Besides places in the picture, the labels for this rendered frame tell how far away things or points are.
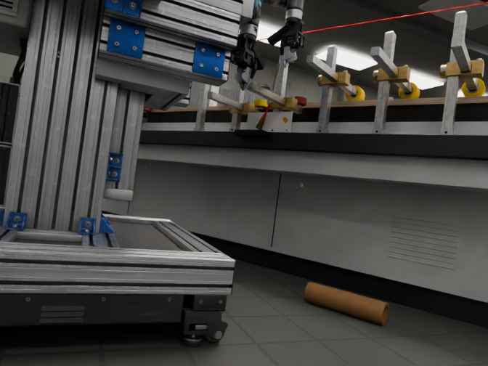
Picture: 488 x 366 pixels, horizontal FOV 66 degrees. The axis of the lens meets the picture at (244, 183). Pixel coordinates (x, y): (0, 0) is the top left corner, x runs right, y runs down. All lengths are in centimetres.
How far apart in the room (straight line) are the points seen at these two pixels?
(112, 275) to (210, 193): 147
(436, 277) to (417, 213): 27
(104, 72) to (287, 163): 96
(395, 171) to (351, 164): 18
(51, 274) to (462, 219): 147
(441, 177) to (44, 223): 134
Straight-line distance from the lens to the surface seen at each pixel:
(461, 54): 146
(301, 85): 987
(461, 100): 181
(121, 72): 118
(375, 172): 162
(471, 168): 156
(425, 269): 178
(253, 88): 162
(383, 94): 167
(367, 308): 147
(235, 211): 220
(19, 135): 122
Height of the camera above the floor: 42
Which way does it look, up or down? 1 degrees up
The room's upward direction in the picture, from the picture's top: 7 degrees clockwise
